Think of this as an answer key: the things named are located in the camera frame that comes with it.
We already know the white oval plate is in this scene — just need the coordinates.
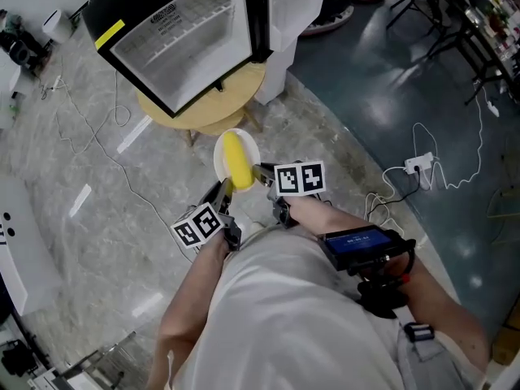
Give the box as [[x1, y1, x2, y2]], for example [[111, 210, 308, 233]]
[[213, 128, 261, 194]]

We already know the round wooden side table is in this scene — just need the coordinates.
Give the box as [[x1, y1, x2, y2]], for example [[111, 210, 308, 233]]
[[136, 61, 267, 148]]

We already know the yellow corn cob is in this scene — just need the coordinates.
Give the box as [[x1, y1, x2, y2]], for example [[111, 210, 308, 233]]
[[221, 131, 256, 190]]

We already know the black metal table frame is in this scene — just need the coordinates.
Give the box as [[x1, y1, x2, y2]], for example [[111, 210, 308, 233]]
[[385, 0, 520, 107]]

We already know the black mini fridge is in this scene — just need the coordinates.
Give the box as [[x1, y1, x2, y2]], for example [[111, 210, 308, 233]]
[[80, 0, 325, 119]]

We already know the person's left forearm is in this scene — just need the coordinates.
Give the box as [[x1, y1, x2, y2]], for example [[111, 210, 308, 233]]
[[156, 236, 232, 353]]

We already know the white floor cable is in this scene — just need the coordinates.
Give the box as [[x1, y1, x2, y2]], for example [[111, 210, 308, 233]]
[[56, 70, 133, 156]]

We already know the thin grey floor cable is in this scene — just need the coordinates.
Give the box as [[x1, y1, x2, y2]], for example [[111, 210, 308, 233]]
[[52, 77, 197, 264]]

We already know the metal wire rack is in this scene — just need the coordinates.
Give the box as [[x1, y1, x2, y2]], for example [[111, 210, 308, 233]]
[[60, 331, 139, 390]]

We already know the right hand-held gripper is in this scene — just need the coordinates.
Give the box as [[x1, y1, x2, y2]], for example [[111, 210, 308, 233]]
[[252, 159, 332, 230]]

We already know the white cabinet with black dots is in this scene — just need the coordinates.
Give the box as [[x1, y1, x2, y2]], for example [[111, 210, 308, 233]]
[[0, 175, 62, 316]]

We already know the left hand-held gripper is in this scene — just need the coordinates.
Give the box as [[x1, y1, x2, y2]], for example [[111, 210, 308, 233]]
[[170, 178, 244, 254]]

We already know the white equipment box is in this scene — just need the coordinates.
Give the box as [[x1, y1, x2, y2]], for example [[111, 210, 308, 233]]
[[24, 363, 82, 390]]

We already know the person's right forearm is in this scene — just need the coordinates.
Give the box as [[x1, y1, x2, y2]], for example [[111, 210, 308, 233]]
[[290, 195, 491, 375]]

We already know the white looping cable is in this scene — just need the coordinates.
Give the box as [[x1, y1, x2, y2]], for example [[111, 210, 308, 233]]
[[410, 80, 501, 191]]

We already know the black cable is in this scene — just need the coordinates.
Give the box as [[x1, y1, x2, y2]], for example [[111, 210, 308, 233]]
[[367, 171, 424, 235]]

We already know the person's white shirt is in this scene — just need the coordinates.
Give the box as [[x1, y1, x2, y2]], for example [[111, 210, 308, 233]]
[[174, 225, 484, 390]]

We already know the white cylindrical bin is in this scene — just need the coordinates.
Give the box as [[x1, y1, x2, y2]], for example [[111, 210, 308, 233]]
[[42, 9, 75, 45]]

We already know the black strap buckle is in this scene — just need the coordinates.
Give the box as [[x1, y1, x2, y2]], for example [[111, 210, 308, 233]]
[[404, 322, 436, 343]]

